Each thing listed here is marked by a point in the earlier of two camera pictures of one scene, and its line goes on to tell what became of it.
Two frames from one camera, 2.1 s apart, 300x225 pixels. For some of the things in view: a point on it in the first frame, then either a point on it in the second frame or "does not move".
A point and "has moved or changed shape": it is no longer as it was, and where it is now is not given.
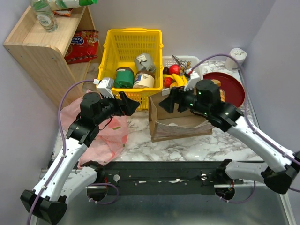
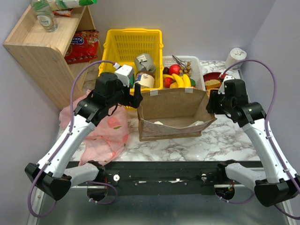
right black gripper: [176, 99] -> [213, 103]
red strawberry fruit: [167, 81] does not move
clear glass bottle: [44, 11] does not move
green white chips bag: [60, 4] does not move
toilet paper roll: [239, 55] does not move
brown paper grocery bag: [165, 126] has moved or changed shape
